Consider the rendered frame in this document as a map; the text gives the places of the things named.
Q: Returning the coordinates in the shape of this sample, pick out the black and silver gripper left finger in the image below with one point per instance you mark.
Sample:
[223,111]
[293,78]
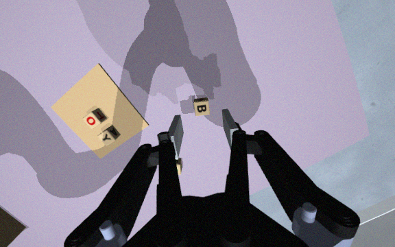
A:
[111,223]

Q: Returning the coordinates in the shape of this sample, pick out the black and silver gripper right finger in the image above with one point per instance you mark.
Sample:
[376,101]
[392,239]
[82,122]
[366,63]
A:
[317,218]

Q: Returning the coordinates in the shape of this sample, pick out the tan square mat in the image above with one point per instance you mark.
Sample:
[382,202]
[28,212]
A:
[97,90]

